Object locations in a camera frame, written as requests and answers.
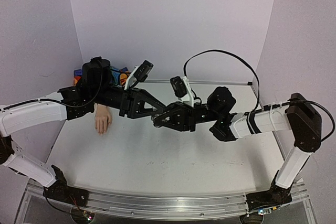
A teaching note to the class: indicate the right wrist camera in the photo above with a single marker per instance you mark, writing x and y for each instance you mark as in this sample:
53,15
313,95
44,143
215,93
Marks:
182,90

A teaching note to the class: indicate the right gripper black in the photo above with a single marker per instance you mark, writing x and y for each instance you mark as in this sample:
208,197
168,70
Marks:
191,117

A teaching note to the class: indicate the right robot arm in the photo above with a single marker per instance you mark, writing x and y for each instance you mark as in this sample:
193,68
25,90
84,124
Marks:
296,115

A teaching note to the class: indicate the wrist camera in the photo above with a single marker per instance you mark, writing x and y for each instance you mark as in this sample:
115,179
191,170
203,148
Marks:
182,90
139,74

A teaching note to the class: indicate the mannequin hand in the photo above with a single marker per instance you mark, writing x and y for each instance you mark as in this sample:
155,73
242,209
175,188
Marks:
103,119

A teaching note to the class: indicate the colourful patchwork sleeve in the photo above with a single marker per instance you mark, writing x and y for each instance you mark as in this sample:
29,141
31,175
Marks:
118,76

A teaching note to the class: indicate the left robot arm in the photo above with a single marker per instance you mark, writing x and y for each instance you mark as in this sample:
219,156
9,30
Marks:
68,104

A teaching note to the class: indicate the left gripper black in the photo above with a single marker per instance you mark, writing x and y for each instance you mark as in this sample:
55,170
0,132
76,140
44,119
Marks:
133,104

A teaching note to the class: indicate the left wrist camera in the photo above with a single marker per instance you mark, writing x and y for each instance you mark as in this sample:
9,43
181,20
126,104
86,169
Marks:
139,74

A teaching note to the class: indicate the aluminium front rail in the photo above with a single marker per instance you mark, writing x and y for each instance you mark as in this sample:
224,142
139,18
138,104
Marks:
167,208

